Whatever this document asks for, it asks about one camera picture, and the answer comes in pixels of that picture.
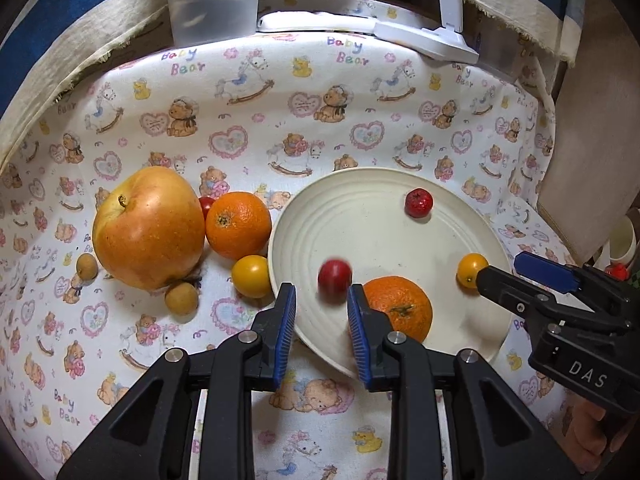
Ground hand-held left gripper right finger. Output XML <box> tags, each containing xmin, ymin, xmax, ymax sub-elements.
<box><xmin>346</xmin><ymin>284</ymin><xmax>566</xmax><ymax>480</ymax></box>

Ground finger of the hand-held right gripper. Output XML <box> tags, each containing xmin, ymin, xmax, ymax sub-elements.
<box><xmin>475</xmin><ymin>265</ymin><xmax>566</xmax><ymax>331</ymax></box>
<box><xmin>514</xmin><ymin>251</ymin><xmax>640</xmax><ymax>333</ymax></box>

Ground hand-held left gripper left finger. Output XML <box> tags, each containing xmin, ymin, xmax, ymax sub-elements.
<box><xmin>56</xmin><ymin>282</ymin><xmax>297</xmax><ymax>480</ymax></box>

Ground yellow cherry tomato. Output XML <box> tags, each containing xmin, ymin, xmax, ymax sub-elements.
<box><xmin>231</xmin><ymin>255</ymin><xmax>273</xmax><ymax>299</ymax></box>
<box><xmin>456</xmin><ymin>253</ymin><xmax>490</xmax><ymax>290</ymax></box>

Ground orange with dark stem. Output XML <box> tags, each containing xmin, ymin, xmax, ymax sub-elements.
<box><xmin>361</xmin><ymin>276</ymin><xmax>433</xmax><ymax>343</ymax></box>

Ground small red fruit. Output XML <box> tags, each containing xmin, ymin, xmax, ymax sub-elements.
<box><xmin>404</xmin><ymin>188</ymin><xmax>433</xmax><ymax>219</ymax></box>
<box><xmin>318</xmin><ymin>259</ymin><xmax>353</xmax><ymax>305</ymax></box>

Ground cream round plate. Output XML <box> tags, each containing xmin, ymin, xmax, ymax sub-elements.
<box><xmin>267</xmin><ymin>167</ymin><xmax>515</xmax><ymax>380</ymax></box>

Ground smooth orange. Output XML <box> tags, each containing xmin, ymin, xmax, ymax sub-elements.
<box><xmin>205</xmin><ymin>191</ymin><xmax>272</xmax><ymax>261</ymax></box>

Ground large yellow-red apple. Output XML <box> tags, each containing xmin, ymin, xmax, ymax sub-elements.
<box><xmin>92</xmin><ymin>166</ymin><xmax>207</xmax><ymax>292</ymax></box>

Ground person's right hand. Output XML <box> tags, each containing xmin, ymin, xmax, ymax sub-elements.
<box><xmin>565</xmin><ymin>395</ymin><xmax>631</xmax><ymax>476</ymax></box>

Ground stacked white cups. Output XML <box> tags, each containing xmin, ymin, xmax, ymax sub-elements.
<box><xmin>606</xmin><ymin>214</ymin><xmax>639</xmax><ymax>267</ymax></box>

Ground brown longan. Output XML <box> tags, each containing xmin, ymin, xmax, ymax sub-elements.
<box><xmin>76</xmin><ymin>253</ymin><xmax>98</xmax><ymax>287</ymax></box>
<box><xmin>165</xmin><ymin>282</ymin><xmax>200</xmax><ymax>317</ymax></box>

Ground wooden board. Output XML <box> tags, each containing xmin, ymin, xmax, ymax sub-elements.
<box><xmin>537</xmin><ymin>50</ymin><xmax>640</xmax><ymax>266</ymax></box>

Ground white desk lamp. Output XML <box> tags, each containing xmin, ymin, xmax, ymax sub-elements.
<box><xmin>374</xmin><ymin>0</ymin><xmax>481</xmax><ymax>63</ymax></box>

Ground flat white remote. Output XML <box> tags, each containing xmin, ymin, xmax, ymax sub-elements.
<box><xmin>256</xmin><ymin>10</ymin><xmax>381</xmax><ymax>35</ymax></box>

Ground translucent plastic lidded container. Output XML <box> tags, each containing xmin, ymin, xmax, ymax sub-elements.
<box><xmin>155</xmin><ymin>0</ymin><xmax>261</xmax><ymax>47</ymax></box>

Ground striped blanket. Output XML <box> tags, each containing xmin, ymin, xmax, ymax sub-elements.
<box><xmin>0</xmin><ymin>0</ymin><xmax>586</xmax><ymax>171</ymax></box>

